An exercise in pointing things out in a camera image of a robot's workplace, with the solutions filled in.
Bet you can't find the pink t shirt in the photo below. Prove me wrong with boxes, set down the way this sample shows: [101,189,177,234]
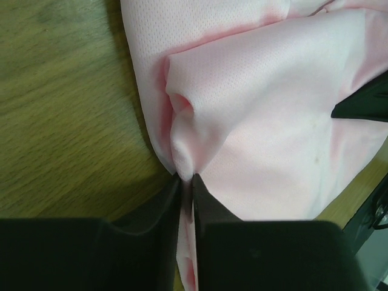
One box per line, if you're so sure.
[116,0,388,291]

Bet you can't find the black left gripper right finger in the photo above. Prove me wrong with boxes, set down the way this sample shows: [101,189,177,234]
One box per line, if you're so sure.
[192,175,368,290]

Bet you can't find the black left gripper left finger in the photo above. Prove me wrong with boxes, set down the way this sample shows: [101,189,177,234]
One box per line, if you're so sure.
[1,176,181,290]

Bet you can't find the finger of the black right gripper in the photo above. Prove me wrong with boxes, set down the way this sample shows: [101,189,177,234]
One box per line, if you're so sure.
[331,75,388,122]

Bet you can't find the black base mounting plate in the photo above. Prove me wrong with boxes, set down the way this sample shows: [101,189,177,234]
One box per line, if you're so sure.
[343,175,387,255]

